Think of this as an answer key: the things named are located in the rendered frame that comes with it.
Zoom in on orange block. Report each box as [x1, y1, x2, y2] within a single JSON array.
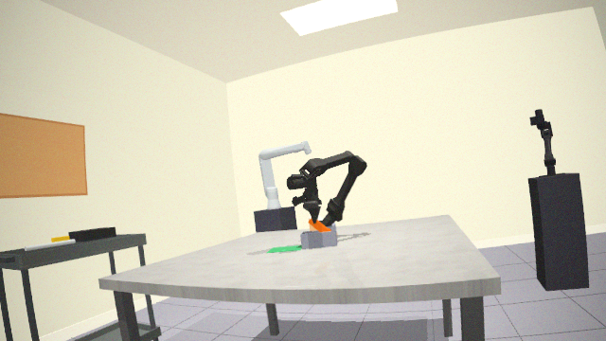
[[309, 219, 331, 232]]

